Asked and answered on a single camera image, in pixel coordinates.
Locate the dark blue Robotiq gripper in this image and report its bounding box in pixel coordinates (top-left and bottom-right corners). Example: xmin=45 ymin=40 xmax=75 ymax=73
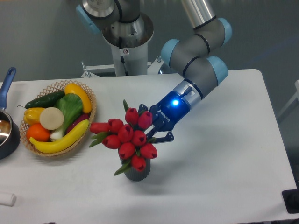
xmin=138 ymin=91 xmax=190 ymax=143

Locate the red tulip bouquet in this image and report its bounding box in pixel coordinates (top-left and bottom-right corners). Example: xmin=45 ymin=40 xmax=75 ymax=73
xmin=88 ymin=99 xmax=158 ymax=176

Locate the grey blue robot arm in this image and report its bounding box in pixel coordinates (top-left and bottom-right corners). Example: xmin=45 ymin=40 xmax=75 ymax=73
xmin=76 ymin=0 xmax=232 ymax=143

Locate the dark grey ribbed vase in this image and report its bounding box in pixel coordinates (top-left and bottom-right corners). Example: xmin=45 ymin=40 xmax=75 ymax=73
xmin=115 ymin=155 xmax=150 ymax=181

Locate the purple red eggplant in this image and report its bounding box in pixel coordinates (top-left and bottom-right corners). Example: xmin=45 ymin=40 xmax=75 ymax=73
xmin=65 ymin=113 xmax=90 ymax=134

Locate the green bok choy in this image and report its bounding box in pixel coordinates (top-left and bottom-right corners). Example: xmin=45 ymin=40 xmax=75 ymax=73
xmin=50 ymin=93 xmax=83 ymax=141

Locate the yellow banana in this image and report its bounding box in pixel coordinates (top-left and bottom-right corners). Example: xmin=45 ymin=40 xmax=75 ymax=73
xmin=29 ymin=119 xmax=89 ymax=154

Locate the yellow squash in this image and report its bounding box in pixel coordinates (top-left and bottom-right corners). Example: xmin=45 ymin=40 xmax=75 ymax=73
xmin=64 ymin=83 xmax=92 ymax=113

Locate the beige round disc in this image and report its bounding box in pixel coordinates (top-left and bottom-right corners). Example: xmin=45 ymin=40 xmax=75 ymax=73
xmin=39 ymin=107 xmax=64 ymax=130

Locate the green cucumber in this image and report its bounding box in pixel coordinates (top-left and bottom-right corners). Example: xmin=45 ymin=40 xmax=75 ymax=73
xmin=18 ymin=91 xmax=65 ymax=109

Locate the orange fruit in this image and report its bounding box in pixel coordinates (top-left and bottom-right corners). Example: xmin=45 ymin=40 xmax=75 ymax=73
xmin=26 ymin=124 xmax=50 ymax=142

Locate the yellow bell pepper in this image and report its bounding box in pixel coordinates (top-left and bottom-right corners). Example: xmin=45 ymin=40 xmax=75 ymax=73
xmin=23 ymin=107 xmax=45 ymax=126

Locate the white furniture piece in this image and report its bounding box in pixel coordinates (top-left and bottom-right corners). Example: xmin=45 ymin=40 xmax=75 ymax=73
xmin=278 ymin=80 xmax=299 ymax=120

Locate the black box at edge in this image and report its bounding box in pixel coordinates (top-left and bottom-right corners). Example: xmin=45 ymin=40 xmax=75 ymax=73
xmin=282 ymin=189 xmax=299 ymax=214

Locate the white cylinder object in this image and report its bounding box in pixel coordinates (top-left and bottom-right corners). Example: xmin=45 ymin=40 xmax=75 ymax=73
xmin=0 ymin=192 xmax=17 ymax=207

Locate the white metal base frame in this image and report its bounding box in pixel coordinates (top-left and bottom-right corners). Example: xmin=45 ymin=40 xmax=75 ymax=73
xmin=81 ymin=56 xmax=168 ymax=78

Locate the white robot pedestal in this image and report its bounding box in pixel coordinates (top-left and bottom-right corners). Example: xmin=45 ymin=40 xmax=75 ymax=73
xmin=111 ymin=44 xmax=148 ymax=77

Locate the dark saucepan blue handle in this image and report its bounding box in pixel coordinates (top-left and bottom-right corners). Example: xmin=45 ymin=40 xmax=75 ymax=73
xmin=0 ymin=67 xmax=20 ymax=160

